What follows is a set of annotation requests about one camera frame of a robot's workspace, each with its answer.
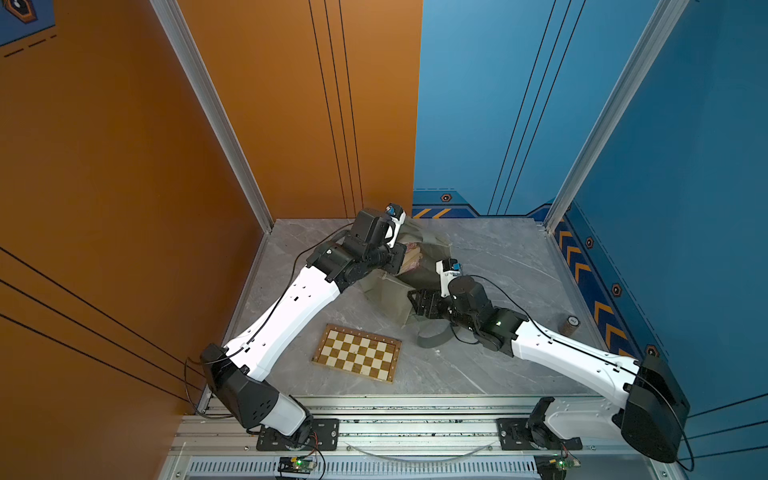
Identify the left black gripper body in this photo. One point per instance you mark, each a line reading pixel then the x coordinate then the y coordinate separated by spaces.
pixel 385 258

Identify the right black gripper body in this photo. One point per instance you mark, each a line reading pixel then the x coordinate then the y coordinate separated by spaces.
pixel 446 308

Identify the olive green tote bag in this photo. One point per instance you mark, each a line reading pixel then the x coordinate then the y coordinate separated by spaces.
pixel 389 292

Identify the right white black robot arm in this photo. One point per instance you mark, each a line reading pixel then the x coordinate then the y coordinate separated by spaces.
pixel 644 405

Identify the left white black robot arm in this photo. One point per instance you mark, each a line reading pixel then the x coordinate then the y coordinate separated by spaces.
pixel 236 373

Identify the wooden chessboard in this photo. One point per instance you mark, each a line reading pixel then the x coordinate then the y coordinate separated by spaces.
pixel 365 354

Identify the right green circuit board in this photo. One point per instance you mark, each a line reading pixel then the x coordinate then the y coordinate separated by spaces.
pixel 556 468

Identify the green circuit board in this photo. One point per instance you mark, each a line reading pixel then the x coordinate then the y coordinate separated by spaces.
pixel 296 466
pixel 556 468

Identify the left green circuit board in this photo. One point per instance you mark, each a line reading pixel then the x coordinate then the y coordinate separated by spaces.
pixel 296 466

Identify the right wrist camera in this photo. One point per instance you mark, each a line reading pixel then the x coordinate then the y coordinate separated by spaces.
pixel 447 270

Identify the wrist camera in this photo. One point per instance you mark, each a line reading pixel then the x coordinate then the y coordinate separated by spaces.
pixel 397 217
pixel 447 270

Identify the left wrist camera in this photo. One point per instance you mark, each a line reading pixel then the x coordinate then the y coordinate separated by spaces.
pixel 397 217

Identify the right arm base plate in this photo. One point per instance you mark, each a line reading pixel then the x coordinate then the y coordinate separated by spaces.
pixel 515 434

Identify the aluminium front rail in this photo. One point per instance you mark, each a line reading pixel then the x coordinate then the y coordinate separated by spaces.
pixel 458 437

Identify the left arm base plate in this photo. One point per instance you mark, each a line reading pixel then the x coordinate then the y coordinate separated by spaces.
pixel 316 433

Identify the left aluminium frame post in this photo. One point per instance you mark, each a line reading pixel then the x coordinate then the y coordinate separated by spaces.
pixel 177 31

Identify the aluminium frame post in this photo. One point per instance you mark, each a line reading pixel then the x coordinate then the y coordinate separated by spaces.
pixel 650 43
pixel 177 31

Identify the right aluminium frame post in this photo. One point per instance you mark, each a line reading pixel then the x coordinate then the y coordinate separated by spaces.
pixel 650 43

